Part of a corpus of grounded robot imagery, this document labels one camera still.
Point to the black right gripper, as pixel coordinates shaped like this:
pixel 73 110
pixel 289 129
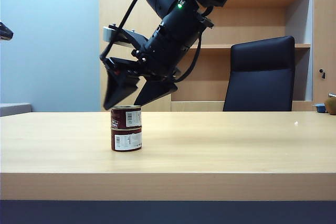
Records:
pixel 160 58

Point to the red tomato can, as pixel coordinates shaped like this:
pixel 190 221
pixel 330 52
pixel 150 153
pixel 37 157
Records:
pixel 126 141
pixel 124 117

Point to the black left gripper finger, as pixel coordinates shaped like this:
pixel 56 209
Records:
pixel 5 33

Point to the light wooden shelf cabinet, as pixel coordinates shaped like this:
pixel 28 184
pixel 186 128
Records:
pixel 262 19

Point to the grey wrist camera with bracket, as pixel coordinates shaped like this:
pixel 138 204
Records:
pixel 123 36

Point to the black cabinet key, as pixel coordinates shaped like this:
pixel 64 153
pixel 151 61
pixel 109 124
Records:
pixel 322 74

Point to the grey ledge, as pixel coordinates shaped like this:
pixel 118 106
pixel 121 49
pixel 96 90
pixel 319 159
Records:
pixel 14 108

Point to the small blue container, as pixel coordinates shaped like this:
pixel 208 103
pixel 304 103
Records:
pixel 319 108

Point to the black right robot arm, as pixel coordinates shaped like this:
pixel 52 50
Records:
pixel 181 19

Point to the brown round object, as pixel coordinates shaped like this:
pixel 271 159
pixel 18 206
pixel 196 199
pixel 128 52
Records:
pixel 331 104

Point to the dark blue office chair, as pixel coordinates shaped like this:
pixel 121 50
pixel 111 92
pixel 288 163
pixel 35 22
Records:
pixel 260 77

